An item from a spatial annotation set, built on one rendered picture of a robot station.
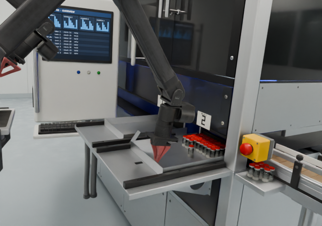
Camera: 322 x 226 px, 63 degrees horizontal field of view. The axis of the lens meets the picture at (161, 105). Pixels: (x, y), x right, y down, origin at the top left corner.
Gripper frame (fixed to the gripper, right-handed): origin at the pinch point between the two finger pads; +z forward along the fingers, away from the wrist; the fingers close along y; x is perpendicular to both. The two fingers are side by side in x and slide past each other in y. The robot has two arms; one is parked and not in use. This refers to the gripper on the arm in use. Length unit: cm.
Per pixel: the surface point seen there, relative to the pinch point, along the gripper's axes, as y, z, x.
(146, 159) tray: -0.6, 1.9, 5.4
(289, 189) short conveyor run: 36.3, -1.2, -27.1
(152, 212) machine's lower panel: 33, 51, 42
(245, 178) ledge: 26.1, -0.6, -17.1
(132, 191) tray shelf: -12.7, 5.5, -9.8
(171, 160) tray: 9.3, 1.9, 4.0
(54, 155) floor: 13, 92, 223
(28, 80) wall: 4, 58, 544
